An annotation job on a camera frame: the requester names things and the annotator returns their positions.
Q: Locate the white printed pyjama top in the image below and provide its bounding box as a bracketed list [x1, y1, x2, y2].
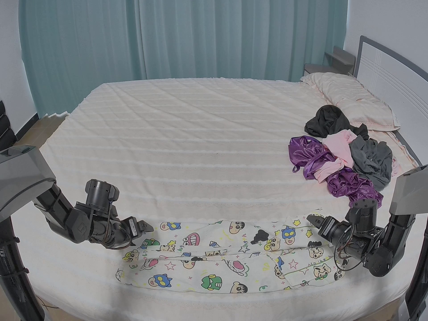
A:
[115, 208, 346, 295]

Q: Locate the pink garment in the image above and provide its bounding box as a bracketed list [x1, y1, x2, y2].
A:
[316, 129, 400, 184]

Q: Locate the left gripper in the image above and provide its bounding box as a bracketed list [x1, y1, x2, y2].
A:
[110, 218, 134, 247]

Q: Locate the grey bedside table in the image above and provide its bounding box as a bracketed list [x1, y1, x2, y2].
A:
[304, 45, 356, 77]

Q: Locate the black garment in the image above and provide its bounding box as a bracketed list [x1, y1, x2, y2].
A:
[305, 105, 369, 140]

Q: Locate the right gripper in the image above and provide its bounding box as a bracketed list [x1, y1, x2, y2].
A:
[329, 223, 350, 247]

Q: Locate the purple satin garment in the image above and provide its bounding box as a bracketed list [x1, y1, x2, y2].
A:
[289, 135, 384, 210]

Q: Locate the pale pink pillow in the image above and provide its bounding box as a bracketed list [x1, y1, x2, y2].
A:
[300, 72, 402, 132]

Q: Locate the dark grey garment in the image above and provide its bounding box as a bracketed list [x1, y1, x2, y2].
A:
[349, 135, 393, 191]

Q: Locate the blue-green curtain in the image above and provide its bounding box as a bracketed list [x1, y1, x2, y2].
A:
[18, 0, 348, 118]

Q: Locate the bed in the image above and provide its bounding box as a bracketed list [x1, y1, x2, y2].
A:
[0, 35, 428, 317]

